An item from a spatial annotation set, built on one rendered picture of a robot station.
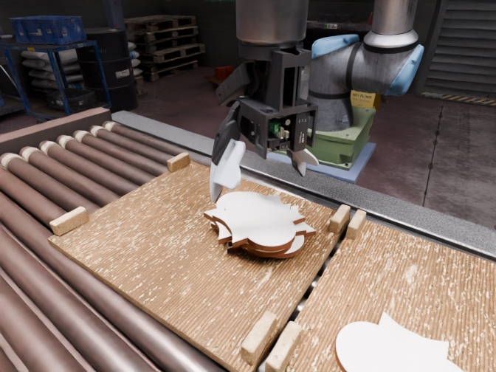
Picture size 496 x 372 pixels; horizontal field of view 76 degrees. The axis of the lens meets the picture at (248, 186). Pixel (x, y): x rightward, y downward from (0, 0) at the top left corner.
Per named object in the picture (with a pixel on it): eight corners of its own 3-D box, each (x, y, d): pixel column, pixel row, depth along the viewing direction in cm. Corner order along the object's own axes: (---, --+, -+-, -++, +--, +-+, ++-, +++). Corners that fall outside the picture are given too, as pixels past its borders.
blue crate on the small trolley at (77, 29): (47, 38, 325) (40, 15, 314) (89, 39, 314) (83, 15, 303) (15, 44, 294) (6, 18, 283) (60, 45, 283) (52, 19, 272)
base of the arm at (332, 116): (308, 110, 102) (310, 79, 97) (356, 116, 97) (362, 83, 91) (293, 128, 91) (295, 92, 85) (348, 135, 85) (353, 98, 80)
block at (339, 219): (339, 215, 59) (342, 202, 58) (349, 218, 59) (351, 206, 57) (327, 232, 55) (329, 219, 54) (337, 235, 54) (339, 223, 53)
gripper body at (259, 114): (261, 165, 36) (264, 52, 30) (229, 139, 43) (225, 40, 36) (315, 151, 39) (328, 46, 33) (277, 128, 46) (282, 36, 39)
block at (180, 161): (184, 161, 78) (184, 150, 76) (190, 163, 77) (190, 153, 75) (167, 171, 74) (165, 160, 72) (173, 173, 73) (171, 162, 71)
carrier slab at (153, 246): (188, 164, 79) (187, 159, 79) (350, 221, 60) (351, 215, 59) (49, 245, 55) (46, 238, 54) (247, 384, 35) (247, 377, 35)
